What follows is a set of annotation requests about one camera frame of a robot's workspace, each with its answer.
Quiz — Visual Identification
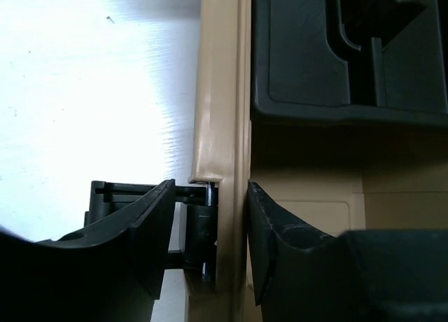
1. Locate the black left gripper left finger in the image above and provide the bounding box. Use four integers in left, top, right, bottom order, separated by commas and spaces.
1, 180, 175, 321

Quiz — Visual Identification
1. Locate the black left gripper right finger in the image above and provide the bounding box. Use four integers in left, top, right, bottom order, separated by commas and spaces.
248, 183, 447, 321

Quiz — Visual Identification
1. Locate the tan plastic toolbox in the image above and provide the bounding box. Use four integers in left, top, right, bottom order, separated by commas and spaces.
185, 0, 447, 321

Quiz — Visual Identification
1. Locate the black toolbox tray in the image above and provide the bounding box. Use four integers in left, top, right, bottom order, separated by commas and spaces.
251, 0, 447, 128

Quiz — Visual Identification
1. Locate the black front toolbox latch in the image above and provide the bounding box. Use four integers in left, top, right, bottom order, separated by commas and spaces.
83, 180, 220, 281

